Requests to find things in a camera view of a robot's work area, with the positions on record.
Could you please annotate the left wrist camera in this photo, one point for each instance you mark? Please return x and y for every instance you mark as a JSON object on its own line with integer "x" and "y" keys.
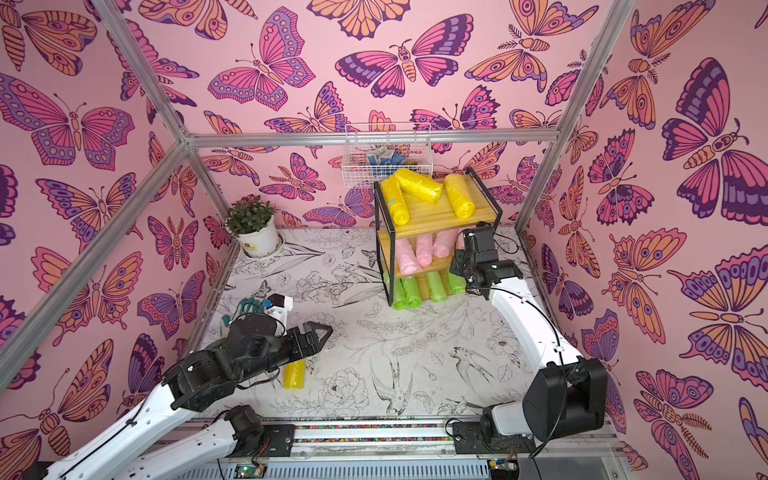
{"x": 278, "y": 307}

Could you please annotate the yellow roll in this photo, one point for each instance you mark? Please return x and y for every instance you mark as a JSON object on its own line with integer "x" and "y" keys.
{"x": 420, "y": 186}
{"x": 294, "y": 375}
{"x": 459, "y": 196}
{"x": 395, "y": 201}

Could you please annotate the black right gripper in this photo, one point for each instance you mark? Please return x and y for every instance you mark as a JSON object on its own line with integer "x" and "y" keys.
{"x": 471, "y": 253}

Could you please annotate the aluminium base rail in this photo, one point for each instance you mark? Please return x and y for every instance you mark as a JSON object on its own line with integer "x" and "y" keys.
{"x": 409, "y": 449}

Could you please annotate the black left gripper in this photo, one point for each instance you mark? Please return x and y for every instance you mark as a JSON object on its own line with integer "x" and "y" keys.
{"x": 300, "y": 350}

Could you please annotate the green roll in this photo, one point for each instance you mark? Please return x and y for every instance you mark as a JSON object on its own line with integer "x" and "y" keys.
{"x": 436, "y": 287}
{"x": 412, "y": 292}
{"x": 399, "y": 300}
{"x": 457, "y": 284}

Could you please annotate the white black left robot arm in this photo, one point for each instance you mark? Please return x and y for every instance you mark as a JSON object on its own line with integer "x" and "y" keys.
{"x": 252, "y": 348}

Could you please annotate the potted green plant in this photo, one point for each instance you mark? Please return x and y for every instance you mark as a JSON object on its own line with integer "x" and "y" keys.
{"x": 251, "y": 221}

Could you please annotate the green grey work glove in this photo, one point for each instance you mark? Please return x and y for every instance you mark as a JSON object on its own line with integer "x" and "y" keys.
{"x": 249, "y": 305}

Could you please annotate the white wire basket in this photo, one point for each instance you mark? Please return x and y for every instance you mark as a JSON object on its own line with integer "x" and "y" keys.
{"x": 375, "y": 151}

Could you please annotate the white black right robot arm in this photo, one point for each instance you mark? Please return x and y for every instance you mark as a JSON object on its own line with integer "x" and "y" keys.
{"x": 567, "y": 392}

